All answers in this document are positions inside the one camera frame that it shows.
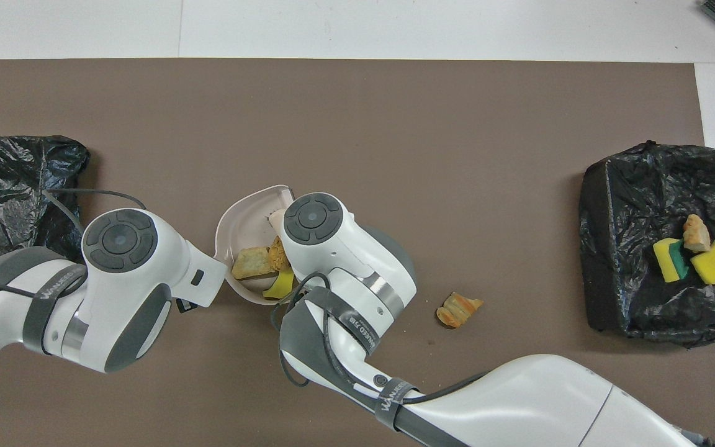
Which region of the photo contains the pale greenish beige sponge piece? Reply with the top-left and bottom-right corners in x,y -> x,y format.
231,246 -> 274,281

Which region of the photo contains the yellow wedge sponge piece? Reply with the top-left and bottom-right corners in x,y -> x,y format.
262,272 -> 297,300

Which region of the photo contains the beige plastic dustpan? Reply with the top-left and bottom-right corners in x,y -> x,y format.
214,184 -> 297,307

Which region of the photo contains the brown oval sponge piece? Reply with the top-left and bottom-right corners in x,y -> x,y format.
268,235 -> 291,273

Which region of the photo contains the notched yellow sponge piece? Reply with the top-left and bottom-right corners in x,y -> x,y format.
653,238 -> 690,284

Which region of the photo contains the beige torn sponge piece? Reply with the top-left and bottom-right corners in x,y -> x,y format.
682,214 -> 712,254

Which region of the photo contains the yellow rectangular sponge piece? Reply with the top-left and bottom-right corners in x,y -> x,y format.
690,237 -> 715,286

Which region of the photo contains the brown table mat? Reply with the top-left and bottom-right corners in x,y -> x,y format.
0,59 -> 715,447

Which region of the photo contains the orange striped sponge piece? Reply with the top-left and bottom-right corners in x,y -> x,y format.
436,292 -> 483,328

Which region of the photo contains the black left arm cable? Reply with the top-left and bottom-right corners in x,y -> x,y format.
0,187 -> 147,299

